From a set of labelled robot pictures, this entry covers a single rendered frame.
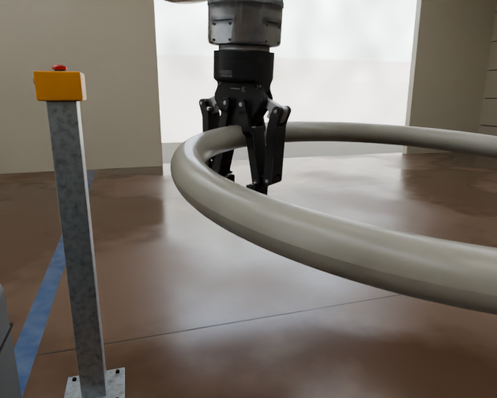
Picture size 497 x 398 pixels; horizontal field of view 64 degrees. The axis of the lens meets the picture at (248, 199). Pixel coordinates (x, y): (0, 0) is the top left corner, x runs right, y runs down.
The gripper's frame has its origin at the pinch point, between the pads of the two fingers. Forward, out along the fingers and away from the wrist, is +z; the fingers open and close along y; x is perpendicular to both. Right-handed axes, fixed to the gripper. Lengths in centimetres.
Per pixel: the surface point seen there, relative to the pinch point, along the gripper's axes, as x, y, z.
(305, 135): 9.9, 3.9, -9.2
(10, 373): -27.3, -11.8, 16.8
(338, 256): -24.3, 25.7, -9.8
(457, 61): 792, -142, -39
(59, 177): 15, -80, 15
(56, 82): 17, -79, -12
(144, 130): 334, -449, 77
